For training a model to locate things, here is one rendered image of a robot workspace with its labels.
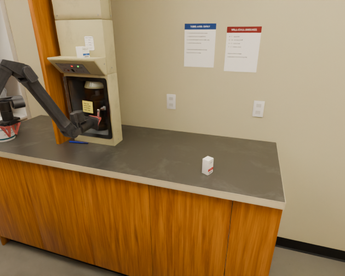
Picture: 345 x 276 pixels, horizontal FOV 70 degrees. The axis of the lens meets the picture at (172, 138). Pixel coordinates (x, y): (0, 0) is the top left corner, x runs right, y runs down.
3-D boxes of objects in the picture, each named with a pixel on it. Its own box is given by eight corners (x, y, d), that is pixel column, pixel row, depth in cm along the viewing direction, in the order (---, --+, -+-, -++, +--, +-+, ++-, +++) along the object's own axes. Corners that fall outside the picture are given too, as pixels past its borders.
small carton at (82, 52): (84, 57, 146) (82, 46, 143) (90, 57, 143) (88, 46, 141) (76, 57, 142) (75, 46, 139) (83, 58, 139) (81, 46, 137)
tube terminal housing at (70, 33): (95, 128, 198) (81, 21, 168) (131, 132, 189) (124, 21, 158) (74, 140, 176) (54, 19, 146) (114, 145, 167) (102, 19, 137)
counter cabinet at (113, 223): (58, 198, 267) (41, 119, 232) (258, 244, 209) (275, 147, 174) (1, 245, 208) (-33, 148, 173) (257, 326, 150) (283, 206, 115)
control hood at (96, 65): (63, 72, 158) (60, 56, 154) (107, 74, 148) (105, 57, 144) (49, 75, 147) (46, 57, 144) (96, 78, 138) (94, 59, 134)
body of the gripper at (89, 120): (84, 115, 149) (76, 119, 143) (99, 119, 147) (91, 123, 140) (85, 125, 152) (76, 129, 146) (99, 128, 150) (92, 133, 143)
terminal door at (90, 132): (74, 133, 173) (64, 75, 158) (112, 139, 165) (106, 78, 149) (73, 134, 173) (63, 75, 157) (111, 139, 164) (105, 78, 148)
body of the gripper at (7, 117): (21, 120, 145) (17, 108, 142) (5, 126, 136) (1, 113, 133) (12, 119, 147) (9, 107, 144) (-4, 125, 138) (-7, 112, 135)
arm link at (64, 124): (7, 71, 110) (19, 70, 105) (17, 64, 113) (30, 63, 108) (64, 138, 138) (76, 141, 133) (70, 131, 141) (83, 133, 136)
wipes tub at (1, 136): (6, 134, 186) (1, 115, 180) (19, 136, 182) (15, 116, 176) (-11, 141, 174) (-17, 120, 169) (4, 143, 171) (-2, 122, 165)
